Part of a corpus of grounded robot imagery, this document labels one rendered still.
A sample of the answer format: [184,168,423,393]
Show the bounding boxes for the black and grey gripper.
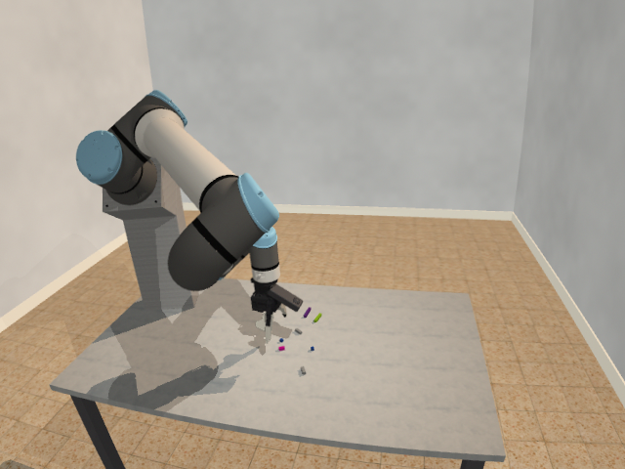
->
[250,278,287,344]

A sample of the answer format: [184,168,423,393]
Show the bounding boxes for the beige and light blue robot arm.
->
[76,90,280,291]

